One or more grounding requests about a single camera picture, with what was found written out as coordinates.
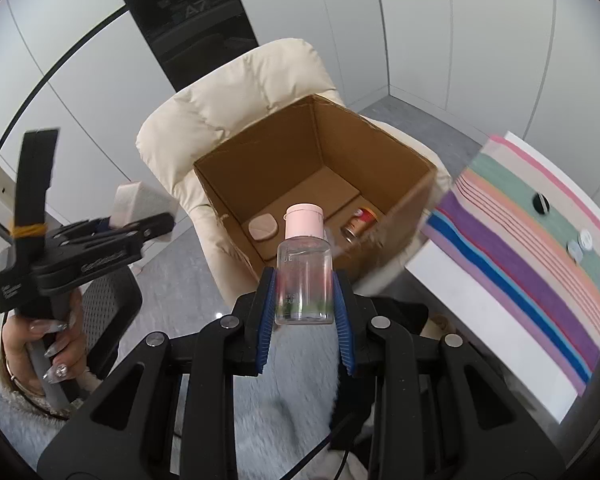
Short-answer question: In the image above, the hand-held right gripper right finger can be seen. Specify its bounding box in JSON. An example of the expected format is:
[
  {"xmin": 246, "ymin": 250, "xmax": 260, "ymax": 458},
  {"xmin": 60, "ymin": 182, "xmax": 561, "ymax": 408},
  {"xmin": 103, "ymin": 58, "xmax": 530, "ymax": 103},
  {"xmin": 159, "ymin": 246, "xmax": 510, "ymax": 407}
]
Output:
[{"xmin": 331, "ymin": 269, "xmax": 567, "ymax": 480}]

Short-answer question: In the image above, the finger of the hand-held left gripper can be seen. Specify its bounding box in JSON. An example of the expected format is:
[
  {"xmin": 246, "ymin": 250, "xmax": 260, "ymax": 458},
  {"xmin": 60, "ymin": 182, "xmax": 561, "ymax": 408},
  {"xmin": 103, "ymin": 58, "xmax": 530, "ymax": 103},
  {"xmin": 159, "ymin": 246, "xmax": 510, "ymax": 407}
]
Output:
[
  {"xmin": 80, "ymin": 212, "xmax": 177, "ymax": 262},
  {"xmin": 47, "ymin": 217, "xmax": 116, "ymax": 246}
]

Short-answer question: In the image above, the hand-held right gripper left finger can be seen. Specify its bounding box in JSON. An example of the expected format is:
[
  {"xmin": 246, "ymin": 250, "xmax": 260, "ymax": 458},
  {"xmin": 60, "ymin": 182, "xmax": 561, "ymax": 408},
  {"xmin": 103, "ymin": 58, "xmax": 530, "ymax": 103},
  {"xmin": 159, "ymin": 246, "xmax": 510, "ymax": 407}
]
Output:
[{"xmin": 37, "ymin": 266, "xmax": 278, "ymax": 480}]

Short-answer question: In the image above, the beige cube box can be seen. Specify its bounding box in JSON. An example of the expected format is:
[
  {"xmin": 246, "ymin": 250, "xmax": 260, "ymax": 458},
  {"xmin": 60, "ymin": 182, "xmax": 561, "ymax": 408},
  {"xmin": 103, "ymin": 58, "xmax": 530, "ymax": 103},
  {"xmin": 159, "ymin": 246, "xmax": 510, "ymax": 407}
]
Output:
[{"xmin": 110, "ymin": 181, "xmax": 181, "ymax": 241}]

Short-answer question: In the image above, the clear bottle with pink cap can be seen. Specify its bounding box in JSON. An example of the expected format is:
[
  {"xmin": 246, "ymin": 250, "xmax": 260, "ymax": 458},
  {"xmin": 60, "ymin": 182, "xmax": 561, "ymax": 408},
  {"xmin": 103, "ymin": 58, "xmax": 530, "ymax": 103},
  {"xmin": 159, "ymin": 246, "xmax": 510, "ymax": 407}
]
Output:
[{"xmin": 275, "ymin": 203, "xmax": 337, "ymax": 327}]

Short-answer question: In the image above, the red brown can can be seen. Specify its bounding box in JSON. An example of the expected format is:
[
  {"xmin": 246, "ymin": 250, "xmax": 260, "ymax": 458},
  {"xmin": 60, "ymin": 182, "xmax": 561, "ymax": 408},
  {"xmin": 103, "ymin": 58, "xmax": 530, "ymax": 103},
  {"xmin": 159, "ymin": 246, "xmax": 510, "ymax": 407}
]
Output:
[{"xmin": 341, "ymin": 208, "xmax": 379, "ymax": 242}]

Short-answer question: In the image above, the brown cardboard box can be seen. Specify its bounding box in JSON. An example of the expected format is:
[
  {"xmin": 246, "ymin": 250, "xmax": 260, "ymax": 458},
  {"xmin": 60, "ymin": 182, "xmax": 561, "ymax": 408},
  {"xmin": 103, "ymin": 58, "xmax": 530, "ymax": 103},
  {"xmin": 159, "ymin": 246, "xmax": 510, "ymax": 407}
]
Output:
[{"xmin": 193, "ymin": 94, "xmax": 438, "ymax": 286}]

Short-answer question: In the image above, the person's left hand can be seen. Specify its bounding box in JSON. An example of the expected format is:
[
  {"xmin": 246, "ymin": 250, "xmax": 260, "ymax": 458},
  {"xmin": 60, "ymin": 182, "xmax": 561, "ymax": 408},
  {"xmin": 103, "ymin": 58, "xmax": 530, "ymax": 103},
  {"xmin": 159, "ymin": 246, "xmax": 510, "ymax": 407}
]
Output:
[{"xmin": 2, "ymin": 305, "xmax": 88, "ymax": 397}]

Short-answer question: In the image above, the black mesh office chair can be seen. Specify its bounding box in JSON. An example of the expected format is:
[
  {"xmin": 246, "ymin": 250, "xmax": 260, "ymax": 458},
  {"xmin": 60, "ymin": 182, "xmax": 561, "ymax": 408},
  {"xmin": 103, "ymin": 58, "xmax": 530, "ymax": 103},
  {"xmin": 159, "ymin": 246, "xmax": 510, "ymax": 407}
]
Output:
[{"xmin": 70, "ymin": 265, "xmax": 143, "ymax": 391}]

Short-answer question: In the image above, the fluffy grey clothing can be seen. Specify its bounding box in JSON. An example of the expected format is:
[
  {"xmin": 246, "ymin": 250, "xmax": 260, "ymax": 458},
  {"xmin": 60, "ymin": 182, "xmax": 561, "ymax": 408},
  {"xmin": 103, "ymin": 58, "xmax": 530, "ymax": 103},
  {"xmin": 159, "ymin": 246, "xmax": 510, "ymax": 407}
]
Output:
[{"xmin": 177, "ymin": 310, "xmax": 376, "ymax": 480}]

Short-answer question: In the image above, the cream padded chair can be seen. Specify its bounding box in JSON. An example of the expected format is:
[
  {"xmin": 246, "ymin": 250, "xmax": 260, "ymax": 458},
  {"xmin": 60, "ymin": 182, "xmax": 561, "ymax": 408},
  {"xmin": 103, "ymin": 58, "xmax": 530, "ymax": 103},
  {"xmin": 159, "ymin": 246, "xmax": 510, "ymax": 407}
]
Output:
[{"xmin": 136, "ymin": 37, "xmax": 453, "ymax": 306}]

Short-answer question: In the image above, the striped colourful mat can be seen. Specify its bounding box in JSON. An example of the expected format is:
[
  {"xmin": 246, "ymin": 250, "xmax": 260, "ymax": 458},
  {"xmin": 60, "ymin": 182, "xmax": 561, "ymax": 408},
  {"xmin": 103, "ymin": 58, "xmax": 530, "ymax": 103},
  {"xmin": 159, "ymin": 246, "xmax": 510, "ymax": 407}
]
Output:
[{"xmin": 422, "ymin": 135, "xmax": 600, "ymax": 396}]

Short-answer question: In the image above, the dark glass panel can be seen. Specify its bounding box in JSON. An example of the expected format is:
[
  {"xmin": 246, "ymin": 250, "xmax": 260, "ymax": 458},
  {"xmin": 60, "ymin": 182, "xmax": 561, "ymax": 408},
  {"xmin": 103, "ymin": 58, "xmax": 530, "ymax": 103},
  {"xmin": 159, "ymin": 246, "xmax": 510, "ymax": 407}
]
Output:
[{"xmin": 105, "ymin": 0, "xmax": 261, "ymax": 93}]

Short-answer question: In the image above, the black cable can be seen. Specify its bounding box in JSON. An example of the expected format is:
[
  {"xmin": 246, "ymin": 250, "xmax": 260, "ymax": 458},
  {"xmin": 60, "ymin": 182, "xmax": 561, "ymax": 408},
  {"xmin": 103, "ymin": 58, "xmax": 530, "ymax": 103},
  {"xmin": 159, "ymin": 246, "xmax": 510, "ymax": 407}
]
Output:
[{"xmin": 280, "ymin": 410, "xmax": 361, "ymax": 480}]

